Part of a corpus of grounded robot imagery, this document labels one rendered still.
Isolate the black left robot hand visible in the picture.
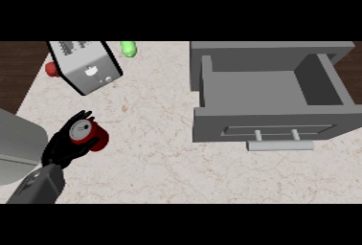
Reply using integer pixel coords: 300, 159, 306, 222
41, 110, 102, 170

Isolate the red can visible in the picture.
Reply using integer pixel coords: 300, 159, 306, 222
68, 118, 111, 153

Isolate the grey open drawer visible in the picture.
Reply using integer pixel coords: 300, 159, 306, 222
190, 53, 362, 144

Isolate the red round object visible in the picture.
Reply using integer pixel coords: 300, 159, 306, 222
44, 61, 62, 78

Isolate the silver toaster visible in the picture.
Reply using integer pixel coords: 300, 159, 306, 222
46, 41, 124, 97

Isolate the green vegetable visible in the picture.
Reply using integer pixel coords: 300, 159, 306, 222
120, 41, 139, 58

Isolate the grey cabinet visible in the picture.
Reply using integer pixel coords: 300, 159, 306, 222
188, 41, 356, 93

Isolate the pale grey drawer handle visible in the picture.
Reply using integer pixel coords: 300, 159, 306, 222
247, 128, 315, 152

